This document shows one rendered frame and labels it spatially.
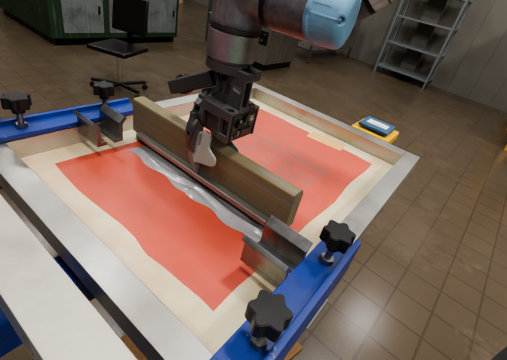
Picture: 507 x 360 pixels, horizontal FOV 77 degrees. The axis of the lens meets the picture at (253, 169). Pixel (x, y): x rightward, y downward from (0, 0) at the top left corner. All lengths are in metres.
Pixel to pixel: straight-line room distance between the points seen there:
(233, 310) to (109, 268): 0.16
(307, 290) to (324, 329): 1.25
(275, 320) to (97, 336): 0.15
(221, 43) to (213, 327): 0.37
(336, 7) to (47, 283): 0.41
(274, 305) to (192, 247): 0.21
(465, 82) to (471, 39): 0.78
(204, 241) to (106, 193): 0.20
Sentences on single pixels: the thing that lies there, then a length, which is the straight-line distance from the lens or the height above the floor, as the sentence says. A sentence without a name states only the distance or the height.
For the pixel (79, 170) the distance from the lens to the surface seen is 0.66.
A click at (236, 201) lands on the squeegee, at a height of 0.99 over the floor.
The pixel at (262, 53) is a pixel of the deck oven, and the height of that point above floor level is 0.27.
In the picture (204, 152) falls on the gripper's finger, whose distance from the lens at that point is 0.55.
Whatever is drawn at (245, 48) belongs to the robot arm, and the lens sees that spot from 0.48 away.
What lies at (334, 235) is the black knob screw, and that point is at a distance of 0.43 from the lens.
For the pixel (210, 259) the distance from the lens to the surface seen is 0.49.
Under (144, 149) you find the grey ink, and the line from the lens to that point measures 0.71.
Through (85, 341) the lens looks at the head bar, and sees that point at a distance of 0.33.
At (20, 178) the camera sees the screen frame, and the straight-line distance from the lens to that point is 0.60.
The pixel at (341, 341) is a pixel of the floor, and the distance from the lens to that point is 1.68.
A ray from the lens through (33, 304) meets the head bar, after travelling 0.36.
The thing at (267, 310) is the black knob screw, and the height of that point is 1.06.
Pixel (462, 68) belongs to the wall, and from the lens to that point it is 7.59.
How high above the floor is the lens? 1.33
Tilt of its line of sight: 32 degrees down
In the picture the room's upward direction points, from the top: 13 degrees clockwise
